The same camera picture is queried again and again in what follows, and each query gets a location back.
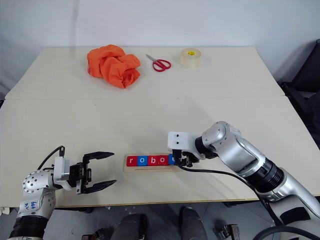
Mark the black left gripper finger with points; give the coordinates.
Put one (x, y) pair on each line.
(100, 186)
(100, 155)

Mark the blue letter o block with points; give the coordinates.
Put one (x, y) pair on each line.
(142, 160)

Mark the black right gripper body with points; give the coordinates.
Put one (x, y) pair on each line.
(190, 158)

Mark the black padded chair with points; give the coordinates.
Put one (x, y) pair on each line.
(305, 85)

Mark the red letter r block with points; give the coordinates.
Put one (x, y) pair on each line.
(131, 161)

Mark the clear tape roll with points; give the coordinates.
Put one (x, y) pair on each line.
(191, 58)

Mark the red letter o block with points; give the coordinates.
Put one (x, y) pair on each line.
(163, 160)

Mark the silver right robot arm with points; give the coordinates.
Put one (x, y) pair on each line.
(240, 155)

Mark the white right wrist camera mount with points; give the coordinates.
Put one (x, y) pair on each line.
(180, 141)

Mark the wooden letter tray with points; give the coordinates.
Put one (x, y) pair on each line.
(150, 169)

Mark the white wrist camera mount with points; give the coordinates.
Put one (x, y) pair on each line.
(180, 141)
(60, 170)

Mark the blue letter t block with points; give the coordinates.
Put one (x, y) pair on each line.
(171, 160)

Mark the crumpled orange cloth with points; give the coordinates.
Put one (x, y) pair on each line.
(112, 65)

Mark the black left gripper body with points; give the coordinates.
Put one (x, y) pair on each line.
(78, 175)

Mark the dark metal floor fitting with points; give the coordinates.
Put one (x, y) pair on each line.
(97, 235)
(227, 232)

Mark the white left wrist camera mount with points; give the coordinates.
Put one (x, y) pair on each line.
(60, 170)

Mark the dark rounded shape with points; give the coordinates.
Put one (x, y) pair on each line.
(131, 227)
(193, 225)

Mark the red letter b block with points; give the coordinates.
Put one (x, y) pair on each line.
(152, 160)

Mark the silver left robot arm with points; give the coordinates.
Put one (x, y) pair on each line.
(37, 185)

